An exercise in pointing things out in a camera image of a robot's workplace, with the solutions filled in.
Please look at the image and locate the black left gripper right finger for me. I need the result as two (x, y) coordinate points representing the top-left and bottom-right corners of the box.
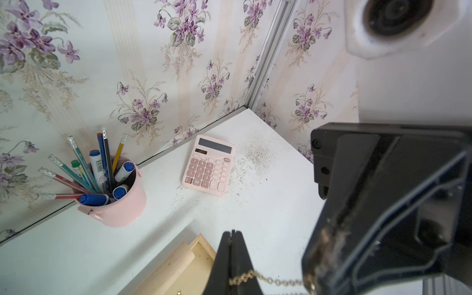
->
(232, 230), (263, 295)

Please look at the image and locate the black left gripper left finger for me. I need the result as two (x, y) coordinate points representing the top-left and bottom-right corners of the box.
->
(202, 231), (232, 295)

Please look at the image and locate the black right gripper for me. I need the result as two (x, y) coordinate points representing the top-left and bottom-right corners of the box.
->
(302, 122), (472, 295)

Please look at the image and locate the gold chain necklace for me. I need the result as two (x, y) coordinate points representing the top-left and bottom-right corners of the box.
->
(228, 270), (314, 295)

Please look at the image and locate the wooden jewelry display stand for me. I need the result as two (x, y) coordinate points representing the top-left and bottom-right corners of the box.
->
(133, 234), (216, 295)

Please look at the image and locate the pink calculator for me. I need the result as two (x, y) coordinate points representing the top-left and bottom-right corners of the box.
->
(181, 135), (236, 196)

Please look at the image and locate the pink pen holder cup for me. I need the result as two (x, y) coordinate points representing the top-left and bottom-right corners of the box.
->
(76, 162), (147, 227)

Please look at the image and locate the blue marker in cup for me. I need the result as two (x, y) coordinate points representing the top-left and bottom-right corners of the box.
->
(79, 194), (109, 207)

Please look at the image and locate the yellow pencil in cup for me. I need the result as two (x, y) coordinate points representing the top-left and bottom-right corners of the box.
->
(112, 133), (128, 172)

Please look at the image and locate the white blue capped marker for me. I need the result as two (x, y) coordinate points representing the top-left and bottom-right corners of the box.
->
(89, 149), (107, 193)

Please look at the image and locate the dark blue pencil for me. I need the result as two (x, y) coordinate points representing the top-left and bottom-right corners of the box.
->
(97, 128), (114, 193)

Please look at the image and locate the green pencil in cup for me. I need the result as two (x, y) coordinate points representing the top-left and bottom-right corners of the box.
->
(48, 154), (95, 192)

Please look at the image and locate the red pencil in cup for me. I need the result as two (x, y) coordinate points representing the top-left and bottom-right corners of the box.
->
(38, 168), (90, 194)

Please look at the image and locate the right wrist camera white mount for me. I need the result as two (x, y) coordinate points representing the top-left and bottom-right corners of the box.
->
(344, 0), (472, 60)

